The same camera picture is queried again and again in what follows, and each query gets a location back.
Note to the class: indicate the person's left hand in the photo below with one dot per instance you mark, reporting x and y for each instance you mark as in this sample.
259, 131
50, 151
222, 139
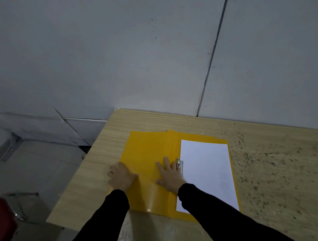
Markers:
121, 177

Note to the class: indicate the person's right hand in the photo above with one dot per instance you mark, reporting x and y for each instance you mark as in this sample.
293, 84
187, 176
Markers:
171, 178

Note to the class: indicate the gathered white papers stack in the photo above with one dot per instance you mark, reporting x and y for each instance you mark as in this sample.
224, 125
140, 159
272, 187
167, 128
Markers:
208, 168

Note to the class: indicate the person's left forearm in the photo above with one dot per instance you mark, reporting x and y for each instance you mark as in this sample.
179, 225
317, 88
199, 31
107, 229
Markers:
104, 218

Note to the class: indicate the person's right forearm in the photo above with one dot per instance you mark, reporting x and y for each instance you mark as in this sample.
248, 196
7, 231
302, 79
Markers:
228, 218

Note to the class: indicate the silver metal folder clip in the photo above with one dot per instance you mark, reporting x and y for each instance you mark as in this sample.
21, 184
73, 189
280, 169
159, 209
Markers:
180, 166

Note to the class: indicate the black flat panel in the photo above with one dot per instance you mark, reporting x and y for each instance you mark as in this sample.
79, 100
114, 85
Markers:
85, 149

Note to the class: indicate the metal stool leg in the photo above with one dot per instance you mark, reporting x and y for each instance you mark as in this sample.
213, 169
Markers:
22, 194

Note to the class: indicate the dark red stool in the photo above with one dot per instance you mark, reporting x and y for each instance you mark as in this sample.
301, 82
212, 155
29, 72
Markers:
7, 221

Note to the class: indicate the grey metal frame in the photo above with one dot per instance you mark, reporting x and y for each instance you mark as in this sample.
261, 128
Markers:
11, 145

